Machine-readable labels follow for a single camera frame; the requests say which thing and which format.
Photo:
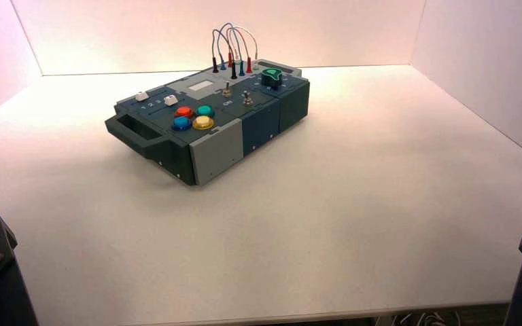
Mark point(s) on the dark teal control box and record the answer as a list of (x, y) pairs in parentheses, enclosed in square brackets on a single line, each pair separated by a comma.
[(216, 150)]

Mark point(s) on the yellow round push button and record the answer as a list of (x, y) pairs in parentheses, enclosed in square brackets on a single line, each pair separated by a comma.
[(203, 122)]

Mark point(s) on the green round push button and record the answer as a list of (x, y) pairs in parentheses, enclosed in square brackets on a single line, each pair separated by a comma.
[(205, 110)]

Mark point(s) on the green rotary knob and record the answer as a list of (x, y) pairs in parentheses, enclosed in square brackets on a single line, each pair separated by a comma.
[(271, 77)]

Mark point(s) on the blue round push button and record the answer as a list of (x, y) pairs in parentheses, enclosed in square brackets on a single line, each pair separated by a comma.
[(181, 123)]

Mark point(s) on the red round push button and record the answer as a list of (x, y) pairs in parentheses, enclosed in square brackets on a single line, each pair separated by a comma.
[(183, 111)]

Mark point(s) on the white slider knob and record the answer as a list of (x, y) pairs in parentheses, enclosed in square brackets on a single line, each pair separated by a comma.
[(170, 100), (141, 96)]

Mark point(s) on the metal toggle switch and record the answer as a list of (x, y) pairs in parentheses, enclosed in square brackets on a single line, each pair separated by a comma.
[(247, 99), (227, 90)]

